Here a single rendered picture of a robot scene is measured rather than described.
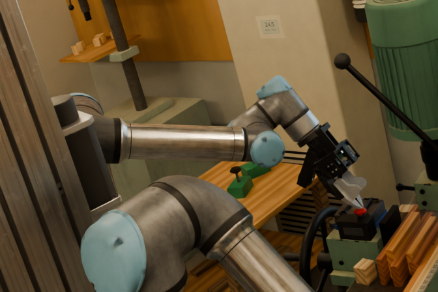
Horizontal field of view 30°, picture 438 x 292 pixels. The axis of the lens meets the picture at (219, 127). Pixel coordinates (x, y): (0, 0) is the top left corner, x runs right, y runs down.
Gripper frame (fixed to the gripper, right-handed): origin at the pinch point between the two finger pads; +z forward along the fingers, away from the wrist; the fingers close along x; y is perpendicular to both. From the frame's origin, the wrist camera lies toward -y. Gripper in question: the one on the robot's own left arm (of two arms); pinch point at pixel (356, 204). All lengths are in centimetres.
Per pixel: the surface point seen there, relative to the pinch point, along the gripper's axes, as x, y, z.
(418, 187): 5.0, 13.3, 4.9
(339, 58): -6.8, 25.9, -29.7
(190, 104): 147, -156, -52
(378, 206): 6.0, 0.2, 4.4
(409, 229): 1.7, 6.4, 11.5
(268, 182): 101, -108, -4
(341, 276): -5.5, -12.9, 12.0
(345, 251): -3.5, -8.8, 7.7
